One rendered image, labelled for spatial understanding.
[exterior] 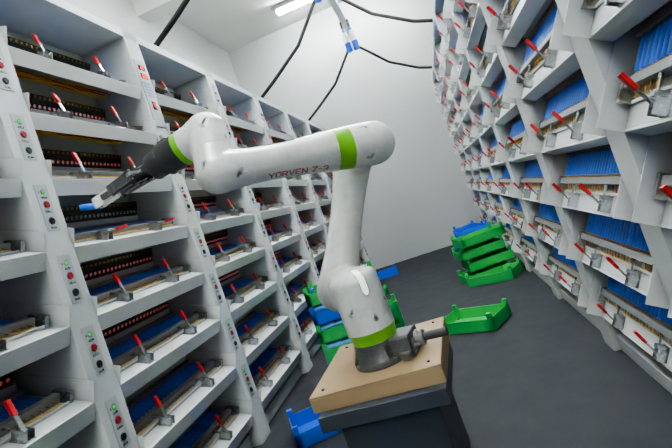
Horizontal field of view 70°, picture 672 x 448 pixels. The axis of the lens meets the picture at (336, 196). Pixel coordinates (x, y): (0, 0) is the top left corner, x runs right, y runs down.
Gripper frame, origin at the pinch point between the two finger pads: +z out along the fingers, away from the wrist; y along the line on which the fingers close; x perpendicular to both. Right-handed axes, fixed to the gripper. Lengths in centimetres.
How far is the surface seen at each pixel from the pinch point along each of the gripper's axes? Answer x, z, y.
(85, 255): 11.8, 10.5, 4.6
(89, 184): -8.0, 6.8, -5.6
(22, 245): 5.4, 12.2, 19.8
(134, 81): -50, 2, -51
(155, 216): -1, 20, -51
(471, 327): 107, -59, -112
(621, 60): 37, -121, 16
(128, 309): 29.4, 13.4, -4.7
